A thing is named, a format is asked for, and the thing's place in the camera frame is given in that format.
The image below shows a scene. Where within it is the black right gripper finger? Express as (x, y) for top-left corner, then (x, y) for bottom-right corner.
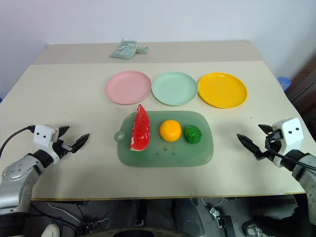
(258, 123), (273, 136)
(237, 133), (263, 161)

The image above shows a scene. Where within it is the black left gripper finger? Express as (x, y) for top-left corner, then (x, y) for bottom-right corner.
(58, 125), (71, 139)
(72, 133), (90, 153)

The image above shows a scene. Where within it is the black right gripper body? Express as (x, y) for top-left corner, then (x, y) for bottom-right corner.
(256, 137), (282, 165)

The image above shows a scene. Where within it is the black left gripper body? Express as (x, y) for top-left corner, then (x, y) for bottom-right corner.
(52, 138), (76, 160)

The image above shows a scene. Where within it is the green broccoli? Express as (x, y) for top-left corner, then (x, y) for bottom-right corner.
(183, 124), (203, 144)

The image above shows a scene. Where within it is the yellow round plate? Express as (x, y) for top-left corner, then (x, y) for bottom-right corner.
(197, 72), (248, 109)

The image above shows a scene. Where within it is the pink round plate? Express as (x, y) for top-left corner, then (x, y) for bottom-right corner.
(105, 71), (152, 106)

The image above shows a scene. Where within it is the orange fruit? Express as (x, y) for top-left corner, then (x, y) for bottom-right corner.
(158, 119), (182, 142)

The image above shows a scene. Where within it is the light green round plate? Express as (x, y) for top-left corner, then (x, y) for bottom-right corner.
(151, 71), (198, 107)

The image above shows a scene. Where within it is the blue bottle cap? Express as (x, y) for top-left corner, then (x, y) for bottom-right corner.
(276, 76), (292, 92)

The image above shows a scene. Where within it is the dark brown wooden furniture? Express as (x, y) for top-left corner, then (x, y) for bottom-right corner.
(283, 49), (316, 129)

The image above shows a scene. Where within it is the red watermelon slice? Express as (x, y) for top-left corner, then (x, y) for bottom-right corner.
(129, 104), (152, 152)

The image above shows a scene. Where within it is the patterned grey shoe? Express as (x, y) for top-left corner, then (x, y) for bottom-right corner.
(242, 220), (267, 237)

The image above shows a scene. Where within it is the translucent green cutting board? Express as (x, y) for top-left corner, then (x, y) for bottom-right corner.
(114, 110), (214, 168)

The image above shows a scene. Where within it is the white shoe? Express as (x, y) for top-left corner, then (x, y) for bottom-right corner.
(41, 222), (60, 237)

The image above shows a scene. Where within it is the dark rounded shape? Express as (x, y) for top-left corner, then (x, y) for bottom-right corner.
(172, 197), (206, 237)

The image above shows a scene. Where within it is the crumpled plastic bag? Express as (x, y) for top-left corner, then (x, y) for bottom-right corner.
(109, 37), (138, 60)

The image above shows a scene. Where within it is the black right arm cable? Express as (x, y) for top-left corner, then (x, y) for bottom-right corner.
(265, 128), (316, 171)

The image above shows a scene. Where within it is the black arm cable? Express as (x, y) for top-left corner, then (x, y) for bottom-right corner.
(265, 128), (316, 171)
(0, 125), (36, 155)

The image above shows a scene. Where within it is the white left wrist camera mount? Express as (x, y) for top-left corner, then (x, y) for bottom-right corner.
(33, 124), (61, 155)

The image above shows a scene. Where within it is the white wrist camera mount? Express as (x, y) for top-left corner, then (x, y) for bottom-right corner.
(271, 118), (307, 154)
(33, 124), (61, 155)

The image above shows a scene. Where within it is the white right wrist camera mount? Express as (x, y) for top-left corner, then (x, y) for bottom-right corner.
(271, 118), (307, 154)

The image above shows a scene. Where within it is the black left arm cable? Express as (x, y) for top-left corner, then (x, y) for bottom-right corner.
(0, 125), (36, 155)

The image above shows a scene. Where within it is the thin white cable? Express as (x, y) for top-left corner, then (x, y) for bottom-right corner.
(201, 197), (227, 207)

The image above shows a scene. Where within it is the black metal bracket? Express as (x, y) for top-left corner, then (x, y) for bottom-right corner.
(209, 206), (237, 237)

